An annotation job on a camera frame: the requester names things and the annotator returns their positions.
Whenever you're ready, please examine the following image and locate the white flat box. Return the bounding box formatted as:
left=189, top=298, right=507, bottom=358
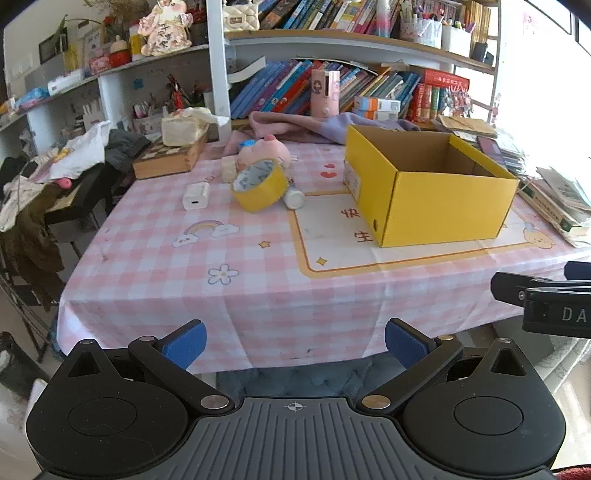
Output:
left=47, top=69, right=86, bottom=96

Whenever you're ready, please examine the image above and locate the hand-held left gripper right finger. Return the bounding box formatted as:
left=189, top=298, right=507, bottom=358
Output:
left=361, top=318, right=541, bottom=412

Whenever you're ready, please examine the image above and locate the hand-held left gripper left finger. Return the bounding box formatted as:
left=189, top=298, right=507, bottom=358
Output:
left=53, top=320, right=234, bottom=412

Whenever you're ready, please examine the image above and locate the kraft paper envelope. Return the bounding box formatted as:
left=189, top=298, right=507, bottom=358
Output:
left=434, top=115, right=498, bottom=138

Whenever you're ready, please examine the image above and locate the grey knitted fabric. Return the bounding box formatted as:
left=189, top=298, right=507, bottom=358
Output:
left=547, top=335, right=591, bottom=398

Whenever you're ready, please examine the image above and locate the red boxed book set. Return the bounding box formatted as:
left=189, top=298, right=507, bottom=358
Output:
left=410, top=69, right=472, bottom=123

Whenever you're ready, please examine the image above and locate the pink cloth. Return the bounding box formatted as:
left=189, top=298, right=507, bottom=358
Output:
left=224, top=111, right=356, bottom=158

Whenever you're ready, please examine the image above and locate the row of mixed books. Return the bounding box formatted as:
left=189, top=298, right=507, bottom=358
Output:
left=259, top=0, right=402, bottom=38

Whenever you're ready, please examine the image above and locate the row of blue books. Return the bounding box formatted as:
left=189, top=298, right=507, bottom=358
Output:
left=229, top=59, right=423, bottom=121

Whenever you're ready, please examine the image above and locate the pile of books and papers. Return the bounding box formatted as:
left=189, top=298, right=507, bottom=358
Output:
left=455, top=129, right=591, bottom=248

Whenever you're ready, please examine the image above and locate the white plastic bag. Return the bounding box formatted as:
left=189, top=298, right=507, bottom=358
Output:
left=48, top=121, right=112, bottom=181

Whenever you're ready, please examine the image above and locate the white desk organizer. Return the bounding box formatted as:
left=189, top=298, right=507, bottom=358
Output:
left=133, top=104, right=163, bottom=134

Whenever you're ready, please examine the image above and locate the purple cloth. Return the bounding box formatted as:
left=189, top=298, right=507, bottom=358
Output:
left=318, top=112, right=422, bottom=145

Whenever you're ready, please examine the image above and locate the white bookshelf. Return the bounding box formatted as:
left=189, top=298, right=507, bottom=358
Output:
left=0, top=0, right=502, bottom=153

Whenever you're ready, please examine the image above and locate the red jar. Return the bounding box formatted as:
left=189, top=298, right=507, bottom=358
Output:
left=109, top=36, right=131, bottom=68

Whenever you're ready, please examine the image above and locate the pen cup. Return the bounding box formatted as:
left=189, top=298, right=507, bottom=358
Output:
left=399, top=14, right=443, bottom=49

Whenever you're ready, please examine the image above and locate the stack of books at right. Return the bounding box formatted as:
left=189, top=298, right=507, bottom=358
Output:
left=519, top=178, right=591, bottom=241

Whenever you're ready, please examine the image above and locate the yellow tape roll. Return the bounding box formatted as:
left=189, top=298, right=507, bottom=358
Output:
left=231, top=158, right=290, bottom=213

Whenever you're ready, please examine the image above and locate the pink pig plush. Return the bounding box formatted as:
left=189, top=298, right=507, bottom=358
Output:
left=235, top=135, right=298, bottom=190

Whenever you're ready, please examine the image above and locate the white charger plug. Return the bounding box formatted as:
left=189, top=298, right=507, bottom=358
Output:
left=182, top=182, right=211, bottom=210

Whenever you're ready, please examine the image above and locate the pink checked tablecloth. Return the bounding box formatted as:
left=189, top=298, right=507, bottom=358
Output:
left=56, top=138, right=591, bottom=376

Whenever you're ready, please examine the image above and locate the blue white booklet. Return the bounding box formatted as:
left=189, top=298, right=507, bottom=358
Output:
left=536, top=166, right=591, bottom=208

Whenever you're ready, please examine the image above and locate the dark grey garment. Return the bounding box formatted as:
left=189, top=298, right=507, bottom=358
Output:
left=105, top=129, right=153, bottom=174

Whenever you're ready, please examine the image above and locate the small white bottle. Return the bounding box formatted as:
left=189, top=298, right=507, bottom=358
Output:
left=283, top=184, right=306, bottom=210

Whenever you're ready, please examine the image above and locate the white storage box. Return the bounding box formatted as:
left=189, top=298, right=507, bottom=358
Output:
left=441, top=23, right=472, bottom=57

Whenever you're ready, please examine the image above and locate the pink carton box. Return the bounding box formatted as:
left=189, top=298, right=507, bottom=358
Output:
left=310, top=69, right=341, bottom=119

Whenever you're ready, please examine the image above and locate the yellow tissue pack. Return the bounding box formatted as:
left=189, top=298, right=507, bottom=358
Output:
left=161, top=107, right=230, bottom=147

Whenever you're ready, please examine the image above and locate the yellow cardboard box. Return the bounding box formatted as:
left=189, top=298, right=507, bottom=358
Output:
left=343, top=124, right=519, bottom=248

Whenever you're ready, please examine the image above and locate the pink plush figure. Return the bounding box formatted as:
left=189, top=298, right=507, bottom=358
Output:
left=137, top=0, right=193, bottom=57

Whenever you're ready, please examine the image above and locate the white quilted handbag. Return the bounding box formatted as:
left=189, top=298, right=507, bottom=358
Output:
left=223, top=0, right=260, bottom=32

